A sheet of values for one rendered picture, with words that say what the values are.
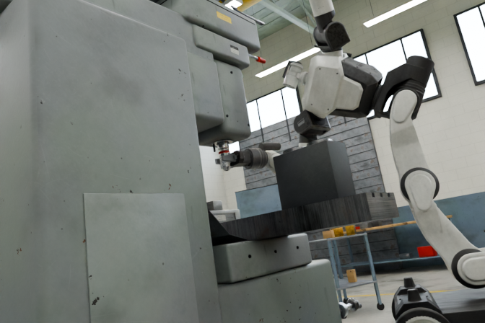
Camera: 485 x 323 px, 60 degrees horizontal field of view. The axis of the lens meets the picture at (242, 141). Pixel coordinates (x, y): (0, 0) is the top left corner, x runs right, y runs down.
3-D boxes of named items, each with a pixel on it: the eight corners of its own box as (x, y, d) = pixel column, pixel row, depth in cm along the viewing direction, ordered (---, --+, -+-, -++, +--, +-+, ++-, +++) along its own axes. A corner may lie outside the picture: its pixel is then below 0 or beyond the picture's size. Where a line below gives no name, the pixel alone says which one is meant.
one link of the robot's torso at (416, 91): (423, 97, 183) (396, 90, 187) (426, 89, 171) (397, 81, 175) (413, 125, 182) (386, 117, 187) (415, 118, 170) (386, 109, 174)
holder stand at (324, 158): (302, 209, 149) (291, 155, 154) (357, 197, 135) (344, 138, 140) (281, 210, 140) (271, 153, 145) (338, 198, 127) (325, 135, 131)
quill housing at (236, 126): (219, 150, 184) (209, 83, 192) (255, 137, 172) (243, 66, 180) (187, 146, 170) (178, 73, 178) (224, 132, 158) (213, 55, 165)
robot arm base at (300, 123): (323, 142, 205) (311, 127, 213) (338, 122, 199) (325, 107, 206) (301, 140, 197) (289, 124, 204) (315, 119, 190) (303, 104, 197)
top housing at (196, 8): (221, 71, 206) (216, 42, 210) (263, 50, 191) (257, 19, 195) (143, 45, 170) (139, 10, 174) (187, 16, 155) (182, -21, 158)
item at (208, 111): (182, 140, 172) (176, 82, 178) (226, 122, 157) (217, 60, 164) (146, 135, 157) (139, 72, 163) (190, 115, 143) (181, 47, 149)
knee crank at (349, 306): (354, 308, 195) (351, 295, 197) (366, 308, 192) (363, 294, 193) (333, 319, 178) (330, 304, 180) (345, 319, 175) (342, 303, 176)
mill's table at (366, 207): (155, 257, 208) (154, 241, 210) (400, 216, 135) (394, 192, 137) (115, 263, 190) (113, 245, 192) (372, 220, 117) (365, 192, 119)
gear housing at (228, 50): (211, 86, 196) (208, 66, 198) (252, 66, 182) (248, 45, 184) (155, 70, 170) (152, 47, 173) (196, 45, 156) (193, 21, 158)
